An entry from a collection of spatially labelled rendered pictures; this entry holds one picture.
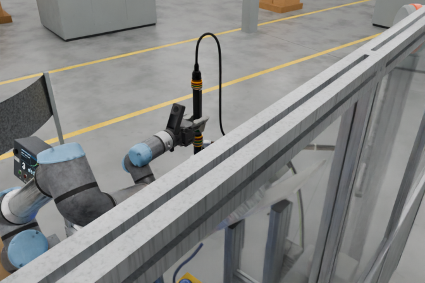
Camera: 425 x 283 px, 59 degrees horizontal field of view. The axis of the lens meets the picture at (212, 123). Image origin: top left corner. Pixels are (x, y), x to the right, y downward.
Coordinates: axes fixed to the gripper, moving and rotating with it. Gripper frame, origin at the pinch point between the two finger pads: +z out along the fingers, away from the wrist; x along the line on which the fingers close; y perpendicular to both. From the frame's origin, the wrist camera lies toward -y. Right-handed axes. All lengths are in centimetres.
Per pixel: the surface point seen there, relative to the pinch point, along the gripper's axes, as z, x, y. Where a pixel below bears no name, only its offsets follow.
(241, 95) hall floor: 284, -177, 152
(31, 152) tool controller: -42, -67, 25
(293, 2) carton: 760, -364, 135
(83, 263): -93, 72, -55
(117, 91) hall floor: 183, -314, 152
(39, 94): 32, -213, 69
